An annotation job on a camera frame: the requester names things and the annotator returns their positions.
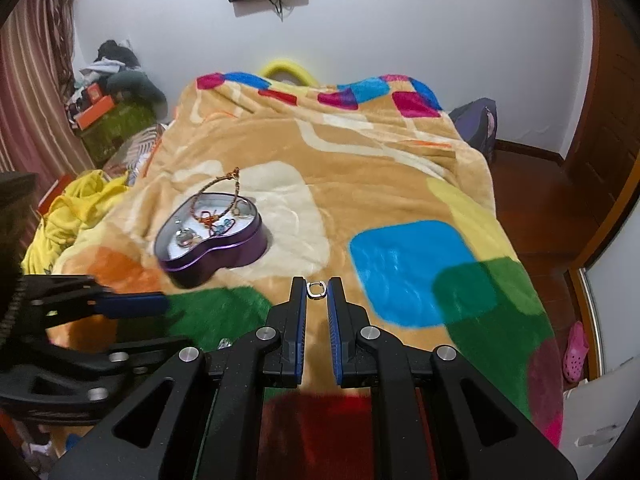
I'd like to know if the grey backpack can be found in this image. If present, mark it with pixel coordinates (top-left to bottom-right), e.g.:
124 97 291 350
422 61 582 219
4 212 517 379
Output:
447 97 498 163

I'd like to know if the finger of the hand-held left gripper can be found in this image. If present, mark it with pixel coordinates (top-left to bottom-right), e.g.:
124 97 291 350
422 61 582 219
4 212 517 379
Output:
22 274 168 328
0 335 201 427

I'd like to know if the orange box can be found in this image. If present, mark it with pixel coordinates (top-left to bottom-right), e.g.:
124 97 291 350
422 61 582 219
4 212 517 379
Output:
75 95 116 131

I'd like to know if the yellow printed blanket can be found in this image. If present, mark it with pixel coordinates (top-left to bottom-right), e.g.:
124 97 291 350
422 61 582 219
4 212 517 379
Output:
20 170 133 276

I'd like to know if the multicoloured beaded bracelet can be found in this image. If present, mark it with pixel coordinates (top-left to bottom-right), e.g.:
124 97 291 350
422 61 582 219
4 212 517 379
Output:
197 210 237 237

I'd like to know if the brown wooden door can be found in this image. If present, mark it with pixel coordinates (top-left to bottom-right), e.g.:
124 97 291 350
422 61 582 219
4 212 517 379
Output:
562 0 640 266

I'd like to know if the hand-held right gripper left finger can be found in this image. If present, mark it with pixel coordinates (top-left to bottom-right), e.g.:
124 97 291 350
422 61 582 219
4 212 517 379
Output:
47 276 308 480

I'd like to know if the black monitor cable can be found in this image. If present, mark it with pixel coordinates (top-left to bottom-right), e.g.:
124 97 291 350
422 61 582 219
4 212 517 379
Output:
267 0 297 22

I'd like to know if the pink slipper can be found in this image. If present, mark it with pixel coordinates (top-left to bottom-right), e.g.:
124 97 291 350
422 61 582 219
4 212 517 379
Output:
562 321 590 385

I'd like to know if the colourful checked blanket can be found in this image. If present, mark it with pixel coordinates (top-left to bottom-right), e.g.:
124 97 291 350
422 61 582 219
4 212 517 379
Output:
45 72 563 480

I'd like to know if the flat red box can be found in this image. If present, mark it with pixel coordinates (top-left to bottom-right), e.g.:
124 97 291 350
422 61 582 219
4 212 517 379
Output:
37 174 76 216

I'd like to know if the striped brown curtain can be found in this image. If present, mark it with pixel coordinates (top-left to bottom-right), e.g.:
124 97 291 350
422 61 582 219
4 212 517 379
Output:
0 0 96 221

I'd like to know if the braided gold bracelet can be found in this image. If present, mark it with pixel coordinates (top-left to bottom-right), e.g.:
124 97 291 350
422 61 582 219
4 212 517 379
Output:
190 167 247 226

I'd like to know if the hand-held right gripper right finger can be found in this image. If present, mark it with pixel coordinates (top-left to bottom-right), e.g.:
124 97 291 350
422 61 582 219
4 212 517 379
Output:
326 276 583 480

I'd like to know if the yellow foam ring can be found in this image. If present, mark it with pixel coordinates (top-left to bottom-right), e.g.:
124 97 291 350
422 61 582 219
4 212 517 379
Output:
260 59 318 86

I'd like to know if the pile of clothes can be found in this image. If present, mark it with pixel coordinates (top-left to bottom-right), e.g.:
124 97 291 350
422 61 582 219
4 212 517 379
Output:
80 39 142 91

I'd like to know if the purple heart-shaped tin box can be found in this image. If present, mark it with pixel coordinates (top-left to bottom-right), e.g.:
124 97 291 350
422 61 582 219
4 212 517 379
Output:
154 191 271 289

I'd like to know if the striped patterned quilt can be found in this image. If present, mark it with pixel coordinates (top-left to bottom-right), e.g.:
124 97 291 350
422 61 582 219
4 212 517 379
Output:
102 125 168 186

